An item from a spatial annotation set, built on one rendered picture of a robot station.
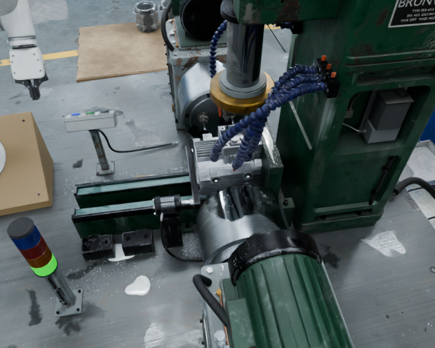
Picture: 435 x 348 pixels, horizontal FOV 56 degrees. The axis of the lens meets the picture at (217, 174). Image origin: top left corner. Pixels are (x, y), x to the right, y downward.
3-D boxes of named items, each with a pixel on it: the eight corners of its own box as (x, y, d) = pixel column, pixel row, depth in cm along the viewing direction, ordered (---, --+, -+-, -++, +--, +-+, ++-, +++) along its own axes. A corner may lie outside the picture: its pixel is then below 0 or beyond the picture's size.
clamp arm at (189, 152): (202, 208, 124) (192, 150, 141) (202, 203, 122) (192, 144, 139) (191, 210, 124) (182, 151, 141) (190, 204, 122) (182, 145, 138)
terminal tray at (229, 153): (253, 137, 135) (255, 121, 129) (260, 161, 128) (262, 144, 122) (217, 141, 133) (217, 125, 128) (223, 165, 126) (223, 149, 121)
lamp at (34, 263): (53, 246, 107) (47, 237, 104) (50, 266, 103) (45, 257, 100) (30, 249, 106) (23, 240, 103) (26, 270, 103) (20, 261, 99)
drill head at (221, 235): (269, 208, 135) (277, 157, 116) (306, 331, 108) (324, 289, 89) (194, 218, 132) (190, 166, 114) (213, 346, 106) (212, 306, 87)
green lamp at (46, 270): (58, 255, 110) (53, 246, 107) (56, 275, 107) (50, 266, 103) (35, 258, 110) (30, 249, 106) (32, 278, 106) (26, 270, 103)
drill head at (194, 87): (233, 88, 178) (235, 36, 159) (250, 146, 154) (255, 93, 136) (176, 94, 176) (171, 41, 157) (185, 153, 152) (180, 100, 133)
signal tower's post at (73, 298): (83, 288, 128) (40, 210, 97) (81, 313, 123) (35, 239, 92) (57, 293, 128) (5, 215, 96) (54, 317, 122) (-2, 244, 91)
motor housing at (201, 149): (248, 160, 149) (251, 121, 135) (259, 201, 136) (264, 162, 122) (194, 166, 147) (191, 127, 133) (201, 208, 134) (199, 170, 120)
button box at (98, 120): (117, 123, 150) (115, 108, 148) (115, 127, 143) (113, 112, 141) (70, 128, 148) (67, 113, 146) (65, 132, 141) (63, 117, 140)
